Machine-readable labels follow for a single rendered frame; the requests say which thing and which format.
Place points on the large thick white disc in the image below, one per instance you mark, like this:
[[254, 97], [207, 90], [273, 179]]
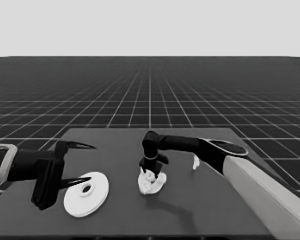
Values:
[[96, 196]]

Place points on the white round pinned carrier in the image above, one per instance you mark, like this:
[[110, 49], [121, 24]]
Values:
[[150, 191]]

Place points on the small white T-shaped piece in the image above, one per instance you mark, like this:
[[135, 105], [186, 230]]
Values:
[[196, 162]]

